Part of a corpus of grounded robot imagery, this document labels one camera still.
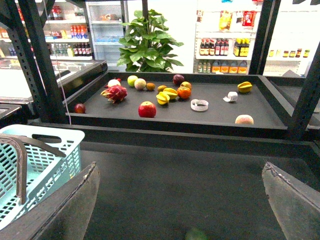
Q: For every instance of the green apple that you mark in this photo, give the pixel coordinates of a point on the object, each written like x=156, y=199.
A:
x=131, y=80

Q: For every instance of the dark purple fruit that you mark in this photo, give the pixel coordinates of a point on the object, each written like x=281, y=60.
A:
x=178, y=79

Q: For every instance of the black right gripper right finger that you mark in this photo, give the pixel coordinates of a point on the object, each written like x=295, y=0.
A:
x=295, y=205

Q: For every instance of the yellow star fruit front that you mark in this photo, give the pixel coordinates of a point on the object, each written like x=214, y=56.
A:
x=162, y=98

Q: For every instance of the yellow star fruit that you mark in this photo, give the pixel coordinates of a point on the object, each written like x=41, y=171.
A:
x=162, y=98
x=244, y=87
x=172, y=93

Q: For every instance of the black display tray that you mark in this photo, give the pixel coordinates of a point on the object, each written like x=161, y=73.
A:
x=270, y=111

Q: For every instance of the glass door fridge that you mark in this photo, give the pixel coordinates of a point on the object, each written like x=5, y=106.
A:
x=105, y=18

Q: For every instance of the brown basket handle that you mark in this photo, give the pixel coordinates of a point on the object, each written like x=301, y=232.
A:
x=18, y=142

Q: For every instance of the brown kiwi right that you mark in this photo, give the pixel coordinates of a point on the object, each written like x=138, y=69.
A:
x=161, y=88

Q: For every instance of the brown kiwi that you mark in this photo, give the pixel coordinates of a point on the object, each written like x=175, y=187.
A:
x=161, y=88
x=150, y=86

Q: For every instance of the yellow star fruit middle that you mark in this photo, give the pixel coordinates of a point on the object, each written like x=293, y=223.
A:
x=172, y=93

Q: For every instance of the black metal frame post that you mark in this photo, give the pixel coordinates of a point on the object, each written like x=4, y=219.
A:
x=24, y=25

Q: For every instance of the green potted plant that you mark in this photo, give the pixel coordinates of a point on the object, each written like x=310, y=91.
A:
x=147, y=45

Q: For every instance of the chest freezer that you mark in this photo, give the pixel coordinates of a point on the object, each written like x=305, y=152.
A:
x=70, y=76

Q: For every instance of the green avocado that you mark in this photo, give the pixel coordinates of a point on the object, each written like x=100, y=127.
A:
x=195, y=234

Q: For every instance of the brown kiwi left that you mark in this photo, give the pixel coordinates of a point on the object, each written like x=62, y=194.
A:
x=150, y=86

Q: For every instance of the beige round melon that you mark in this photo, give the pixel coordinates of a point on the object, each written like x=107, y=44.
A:
x=140, y=84

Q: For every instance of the yellow star fruit far right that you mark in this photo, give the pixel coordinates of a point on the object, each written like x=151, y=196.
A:
x=244, y=87

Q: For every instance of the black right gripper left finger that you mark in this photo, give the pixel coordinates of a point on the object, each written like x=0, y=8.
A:
x=64, y=215

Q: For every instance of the yellow red small apple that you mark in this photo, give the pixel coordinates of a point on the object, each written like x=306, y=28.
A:
x=186, y=84

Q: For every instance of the pink dragon fruit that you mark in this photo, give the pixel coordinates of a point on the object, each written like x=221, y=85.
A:
x=115, y=93

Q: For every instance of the pink peach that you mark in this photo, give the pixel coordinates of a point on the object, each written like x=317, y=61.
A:
x=244, y=119

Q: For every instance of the light blue plastic basket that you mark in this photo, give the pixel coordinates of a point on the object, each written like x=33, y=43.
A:
x=45, y=171

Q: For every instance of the red apple on tray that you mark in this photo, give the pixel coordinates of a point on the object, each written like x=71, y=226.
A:
x=147, y=110

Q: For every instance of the white pink radish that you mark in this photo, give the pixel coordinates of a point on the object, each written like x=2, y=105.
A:
x=113, y=82

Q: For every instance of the small red plum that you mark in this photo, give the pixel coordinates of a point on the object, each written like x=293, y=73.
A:
x=80, y=108

